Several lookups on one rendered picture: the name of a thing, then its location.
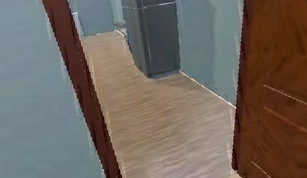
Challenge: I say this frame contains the dark grey fridge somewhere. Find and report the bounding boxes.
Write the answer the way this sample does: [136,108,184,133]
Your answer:
[120,0,189,82]

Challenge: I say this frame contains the reddish brown door frame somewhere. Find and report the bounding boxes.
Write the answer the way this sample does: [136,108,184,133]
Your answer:
[39,0,127,178]

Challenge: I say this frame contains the brown wooden room door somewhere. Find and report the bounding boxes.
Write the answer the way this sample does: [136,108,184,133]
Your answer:
[207,0,307,178]

